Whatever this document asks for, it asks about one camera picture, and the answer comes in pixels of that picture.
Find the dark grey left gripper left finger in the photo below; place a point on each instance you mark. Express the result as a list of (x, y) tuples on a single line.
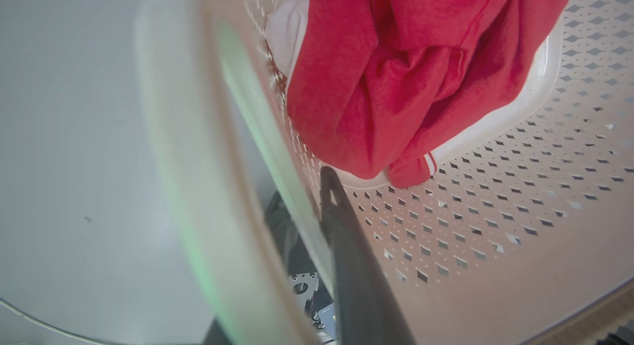
[(283, 226)]

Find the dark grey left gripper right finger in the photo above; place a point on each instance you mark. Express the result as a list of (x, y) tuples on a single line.
[(359, 285)]

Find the white perforated plastic laundry basket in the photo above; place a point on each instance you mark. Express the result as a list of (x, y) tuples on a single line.
[(520, 246)]

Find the red and white garment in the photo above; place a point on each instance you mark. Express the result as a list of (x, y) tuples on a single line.
[(396, 82)]

